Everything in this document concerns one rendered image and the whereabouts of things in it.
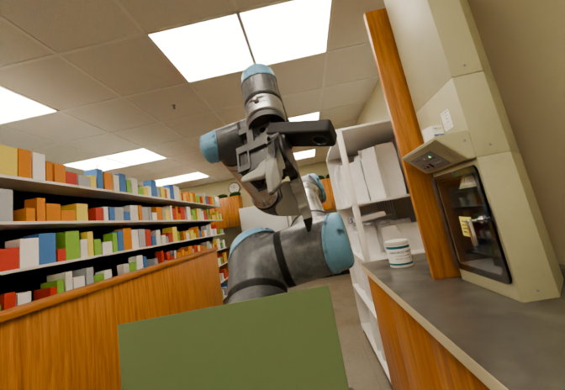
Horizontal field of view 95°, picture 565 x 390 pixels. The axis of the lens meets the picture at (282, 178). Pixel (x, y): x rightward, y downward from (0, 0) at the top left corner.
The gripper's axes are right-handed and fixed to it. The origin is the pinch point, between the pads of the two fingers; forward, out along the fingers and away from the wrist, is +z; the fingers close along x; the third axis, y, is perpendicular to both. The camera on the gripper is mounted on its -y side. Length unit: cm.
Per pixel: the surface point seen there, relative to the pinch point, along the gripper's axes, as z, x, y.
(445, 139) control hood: -36, -54, -43
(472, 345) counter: 21, -54, -21
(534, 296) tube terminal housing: 14, -78, -47
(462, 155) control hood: -30, -58, -46
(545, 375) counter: 27, -43, -29
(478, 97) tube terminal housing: -46, -53, -59
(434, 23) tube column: -76, -39, -57
